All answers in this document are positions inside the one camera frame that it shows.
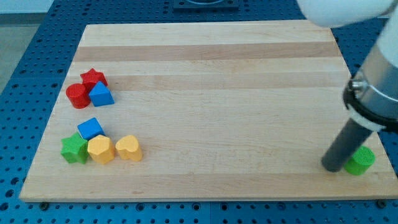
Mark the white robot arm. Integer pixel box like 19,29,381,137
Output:
297,0,397,172

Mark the blue cube block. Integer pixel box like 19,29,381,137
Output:
77,118,105,140

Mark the wooden board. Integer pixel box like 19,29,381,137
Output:
20,20,397,202

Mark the yellow pentagon block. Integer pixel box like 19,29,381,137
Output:
87,135,115,165

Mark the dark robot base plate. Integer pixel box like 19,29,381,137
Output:
172,0,240,11

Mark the green star block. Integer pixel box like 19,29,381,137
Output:
60,132,89,164

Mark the silver cylindrical tool holder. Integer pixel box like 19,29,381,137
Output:
343,44,397,133

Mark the yellow heart block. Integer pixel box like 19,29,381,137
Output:
115,135,143,162

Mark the green cylinder block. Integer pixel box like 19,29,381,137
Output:
344,146,376,175

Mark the red cylinder block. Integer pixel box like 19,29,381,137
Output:
66,83,91,109

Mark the red star block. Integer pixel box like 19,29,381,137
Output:
80,68,108,91

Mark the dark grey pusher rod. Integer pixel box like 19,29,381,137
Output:
321,119,373,172

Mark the blue triangular prism block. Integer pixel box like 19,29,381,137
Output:
88,82,114,107

